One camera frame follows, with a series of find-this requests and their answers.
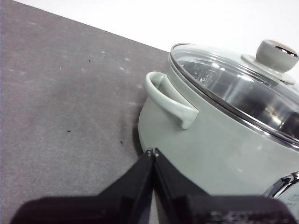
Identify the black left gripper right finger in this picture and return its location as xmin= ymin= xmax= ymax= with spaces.
xmin=153 ymin=147 xmax=298 ymax=224

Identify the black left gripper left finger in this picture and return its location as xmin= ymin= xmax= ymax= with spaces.
xmin=10 ymin=149 xmax=155 ymax=224

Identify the glass lid with green knob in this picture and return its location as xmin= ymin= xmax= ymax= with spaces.
xmin=169 ymin=39 xmax=299 ymax=150

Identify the pale green electric steamer pot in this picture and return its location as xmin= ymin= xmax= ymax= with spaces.
xmin=137 ymin=56 xmax=299 ymax=206

